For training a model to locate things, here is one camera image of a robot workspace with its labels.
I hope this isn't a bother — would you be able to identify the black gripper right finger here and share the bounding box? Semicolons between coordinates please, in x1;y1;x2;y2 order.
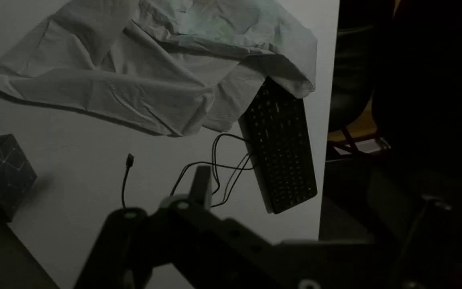
157;165;211;224

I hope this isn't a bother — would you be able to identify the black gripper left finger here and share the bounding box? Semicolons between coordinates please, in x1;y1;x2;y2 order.
73;208;158;289

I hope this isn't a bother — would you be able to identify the white pillow case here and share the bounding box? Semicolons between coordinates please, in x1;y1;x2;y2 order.
0;0;317;136

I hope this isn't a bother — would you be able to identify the black computer keyboard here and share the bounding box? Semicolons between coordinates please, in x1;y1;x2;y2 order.
239;78;317;213

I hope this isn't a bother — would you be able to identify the dark patterned box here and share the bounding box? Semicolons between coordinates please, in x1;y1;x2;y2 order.
0;134;36;221

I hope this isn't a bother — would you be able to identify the thin black cable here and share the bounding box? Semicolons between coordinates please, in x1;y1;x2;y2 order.
120;131;256;208

